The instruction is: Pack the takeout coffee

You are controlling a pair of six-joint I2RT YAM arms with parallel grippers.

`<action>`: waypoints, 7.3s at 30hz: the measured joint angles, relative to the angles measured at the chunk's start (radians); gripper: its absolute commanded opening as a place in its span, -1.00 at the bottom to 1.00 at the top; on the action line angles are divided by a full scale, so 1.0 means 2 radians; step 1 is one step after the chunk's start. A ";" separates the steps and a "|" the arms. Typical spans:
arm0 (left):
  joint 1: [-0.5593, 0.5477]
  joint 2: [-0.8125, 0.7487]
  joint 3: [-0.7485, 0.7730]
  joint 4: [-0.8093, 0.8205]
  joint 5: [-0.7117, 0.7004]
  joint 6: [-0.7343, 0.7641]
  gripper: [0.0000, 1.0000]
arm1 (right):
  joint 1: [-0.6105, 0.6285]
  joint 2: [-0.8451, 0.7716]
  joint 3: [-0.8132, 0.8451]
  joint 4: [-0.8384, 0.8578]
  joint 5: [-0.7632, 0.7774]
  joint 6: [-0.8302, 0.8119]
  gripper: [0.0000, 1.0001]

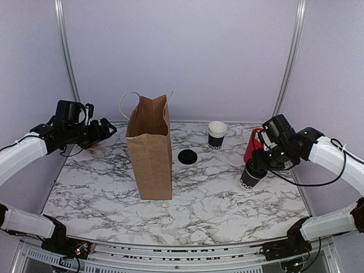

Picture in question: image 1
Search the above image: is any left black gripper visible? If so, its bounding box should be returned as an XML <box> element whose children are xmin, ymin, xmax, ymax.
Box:
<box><xmin>65</xmin><ymin>117</ymin><xmax>117</xmax><ymax>149</ymax></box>

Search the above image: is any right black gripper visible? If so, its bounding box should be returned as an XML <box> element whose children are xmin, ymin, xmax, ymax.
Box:
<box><xmin>249</xmin><ymin>143</ymin><xmax>296</xmax><ymax>171</ymax></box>

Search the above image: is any single black paper cup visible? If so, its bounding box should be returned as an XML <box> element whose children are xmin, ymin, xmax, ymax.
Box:
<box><xmin>239</xmin><ymin>167</ymin><xmax>267</xmax><ymax>189</ymax></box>

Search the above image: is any brown paper bag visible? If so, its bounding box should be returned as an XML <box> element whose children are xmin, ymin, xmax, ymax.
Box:
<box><xmin>119</xmin><ymin>92</ymin><xmax>172</xmax><ymax>200</ymax></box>

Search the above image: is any stack of black paper cups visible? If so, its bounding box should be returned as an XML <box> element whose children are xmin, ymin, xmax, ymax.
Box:
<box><xmin>208</xmin><ymin>121</ymin><xmax>228</xmax><ymax>150</ymax></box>

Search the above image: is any stack of black cup lids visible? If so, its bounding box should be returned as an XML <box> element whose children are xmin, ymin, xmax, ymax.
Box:
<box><xmin>178</xmin><ymin>149</ymin><xmax>198</xmax><ymax>165</ymax></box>

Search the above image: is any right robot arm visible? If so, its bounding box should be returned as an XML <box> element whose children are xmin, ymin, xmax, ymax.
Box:
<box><xmin>240</xmin><ymin>114</ymin><xmax>363</xmax><ymax>255</ymax></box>

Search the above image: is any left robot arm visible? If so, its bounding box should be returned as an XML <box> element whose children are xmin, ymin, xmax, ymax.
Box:
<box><xmin>1</xmin><ymin>100</ymin><xmax>117</xmax><ymax>253</ymax></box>

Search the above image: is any red cup with sugar packets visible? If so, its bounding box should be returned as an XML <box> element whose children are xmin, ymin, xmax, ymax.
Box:
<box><xmin>243</xmin><ymin>128</ymin><xmax>264</xmax><ymax>163</ymax></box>

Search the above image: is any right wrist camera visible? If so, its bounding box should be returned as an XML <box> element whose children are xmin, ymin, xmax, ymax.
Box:
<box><xmin>258</xmin><ymin>131</ymin><xmax>271</xmax><ymax>151</ymax></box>

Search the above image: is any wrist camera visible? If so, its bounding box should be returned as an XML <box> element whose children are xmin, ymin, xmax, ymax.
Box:
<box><xmin>258</xmin><ymin>131</ymin><xmax>271</xmax><ymax>151</ymax></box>
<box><xmin>84</xmin><ymin>103</ymin><xmax>94</xmax><ymax>126</ymax></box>

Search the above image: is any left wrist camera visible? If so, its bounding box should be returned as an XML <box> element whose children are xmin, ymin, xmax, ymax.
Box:
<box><xmin>84</xmin><ymin>103</ymin><xmax>94</xmax><ymax>126</ymax></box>

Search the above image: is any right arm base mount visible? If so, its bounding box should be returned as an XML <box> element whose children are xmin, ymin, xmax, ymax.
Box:
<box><xmin>259</xmin><ymin>217</ymin><xmax>312</xmax><ymax>261</ymax></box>

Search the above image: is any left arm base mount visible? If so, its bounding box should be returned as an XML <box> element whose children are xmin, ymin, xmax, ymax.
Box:
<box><xmin>41</xmin><ymin>215</ymin><xmax>94</xmax><ymax>259</ymax></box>

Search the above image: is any left aluminium frame post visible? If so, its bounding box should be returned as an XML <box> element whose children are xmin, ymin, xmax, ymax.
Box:
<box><xmin>54</xmin><ymin>0</ymin><xmax>81</xmax><ymax>102</ymax></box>

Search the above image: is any aluminium frame post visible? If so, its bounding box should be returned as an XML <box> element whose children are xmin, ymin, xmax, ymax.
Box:
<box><xmin>272</xmin><ymin>0</ymin><xmax>307</xmax><ymax>116</ymax></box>
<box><xmin>54</xmin><ymin>0</ymin><xmax>81</xmax><ymax>102</ymax></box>

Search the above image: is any front aluminium rail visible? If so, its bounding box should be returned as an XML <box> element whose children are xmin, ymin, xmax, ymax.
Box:
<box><xmin>10</xmin><ymin>237</ymin><xmax>343</xmax><ymax>272</ymax></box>

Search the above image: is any right aluminium frame post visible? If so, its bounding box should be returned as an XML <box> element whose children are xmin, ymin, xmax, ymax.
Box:
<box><xmin>272</xmin><ymin>0</ymin><xmax>307</xmax><ymax>116</ymax></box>

